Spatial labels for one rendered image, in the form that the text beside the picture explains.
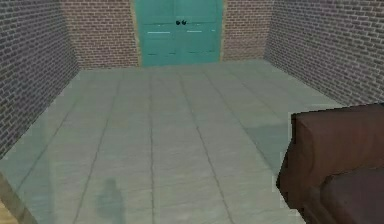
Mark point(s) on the teal double door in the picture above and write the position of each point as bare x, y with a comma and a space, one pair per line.
166, 43

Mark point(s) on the brown leather armchair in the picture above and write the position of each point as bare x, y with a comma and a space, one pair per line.
333, 150

